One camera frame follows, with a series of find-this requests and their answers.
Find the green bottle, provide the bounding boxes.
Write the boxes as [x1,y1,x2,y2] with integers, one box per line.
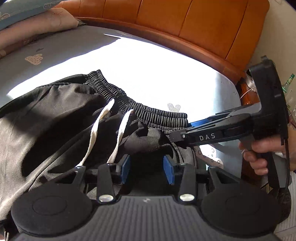
[281,73,296,110]

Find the blue floral pillow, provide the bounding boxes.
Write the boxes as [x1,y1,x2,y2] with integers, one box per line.
[0,0,61,30]

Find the blue floral bed sheet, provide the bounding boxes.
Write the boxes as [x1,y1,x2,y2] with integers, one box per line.
[0,24,243,181]

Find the person's hand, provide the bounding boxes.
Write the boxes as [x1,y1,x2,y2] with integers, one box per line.
[238,126,296,175]

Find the wooden nightstand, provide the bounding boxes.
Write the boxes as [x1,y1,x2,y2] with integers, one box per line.
[236,78,259,105]

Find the black track pants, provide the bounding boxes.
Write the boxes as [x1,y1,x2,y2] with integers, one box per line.
[1,70,197,234]

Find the beige floral pillow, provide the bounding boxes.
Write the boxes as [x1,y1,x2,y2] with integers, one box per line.
[1,8,79,58]

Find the wooden headboard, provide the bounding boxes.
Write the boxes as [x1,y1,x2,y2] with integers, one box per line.
[59,0,269,83]

